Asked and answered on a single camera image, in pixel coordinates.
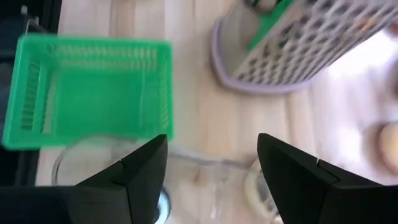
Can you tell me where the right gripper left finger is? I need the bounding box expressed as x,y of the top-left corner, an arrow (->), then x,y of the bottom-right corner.
0,133 -> 169,224

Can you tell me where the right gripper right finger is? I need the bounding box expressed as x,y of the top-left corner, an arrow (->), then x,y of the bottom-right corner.
256,133 -> 398,224

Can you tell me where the clear plastic container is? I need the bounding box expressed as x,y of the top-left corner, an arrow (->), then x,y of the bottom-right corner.
51,135 -> 280,224

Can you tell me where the green plastic basket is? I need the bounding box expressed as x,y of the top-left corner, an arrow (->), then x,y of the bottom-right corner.
1,32 -> 174,152

